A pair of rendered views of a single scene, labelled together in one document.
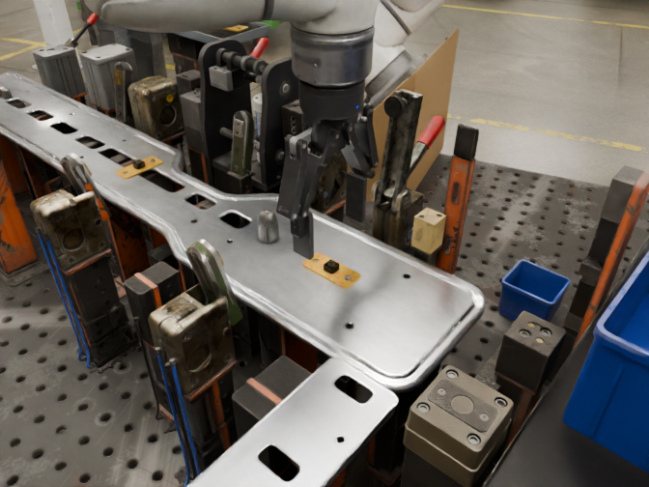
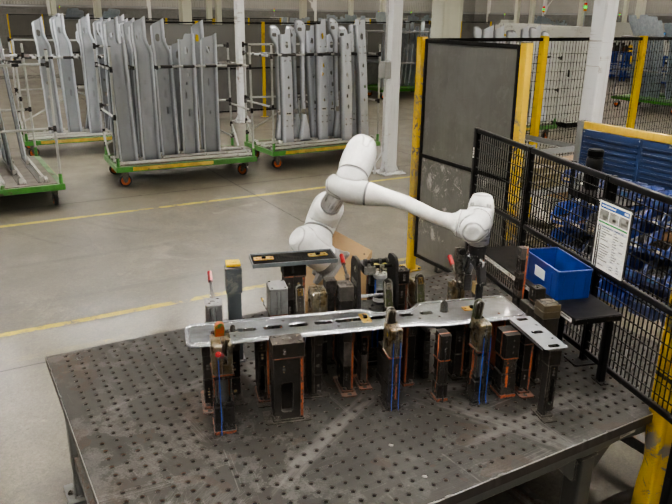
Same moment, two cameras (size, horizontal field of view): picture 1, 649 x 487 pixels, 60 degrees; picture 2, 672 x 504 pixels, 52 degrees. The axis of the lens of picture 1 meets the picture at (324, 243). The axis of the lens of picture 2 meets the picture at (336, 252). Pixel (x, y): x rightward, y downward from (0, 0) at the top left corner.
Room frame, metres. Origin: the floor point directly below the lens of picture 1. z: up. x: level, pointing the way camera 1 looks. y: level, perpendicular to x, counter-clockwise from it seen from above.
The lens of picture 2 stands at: (-0.43, 2.47, 2.15)
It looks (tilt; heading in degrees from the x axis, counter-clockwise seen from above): 19 degrees down; 305
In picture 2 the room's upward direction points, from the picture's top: 1 degrees clockwise
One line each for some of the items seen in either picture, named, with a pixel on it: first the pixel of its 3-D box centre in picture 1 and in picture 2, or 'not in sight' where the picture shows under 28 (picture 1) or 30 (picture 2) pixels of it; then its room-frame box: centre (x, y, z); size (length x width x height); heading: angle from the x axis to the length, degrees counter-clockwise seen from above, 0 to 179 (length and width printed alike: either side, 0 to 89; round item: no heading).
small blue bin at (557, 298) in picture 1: (531, 297); not in sight; (0.85, -0.42, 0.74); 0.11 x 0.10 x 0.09; 50
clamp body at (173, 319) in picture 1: (204, 396); (477, 360); (0.50, 0.17, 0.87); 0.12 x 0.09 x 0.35; 140
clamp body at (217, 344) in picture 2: not in sight; (223, 384); (1.16, 0.91, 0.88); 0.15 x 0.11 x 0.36; 140
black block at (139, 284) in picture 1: (168, 349); (441, 365); (0.62, 0.25, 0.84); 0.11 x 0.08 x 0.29; 140
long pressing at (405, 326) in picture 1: (130, 167); (360, 320); (0.93, 0.36, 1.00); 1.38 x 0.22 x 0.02; 50
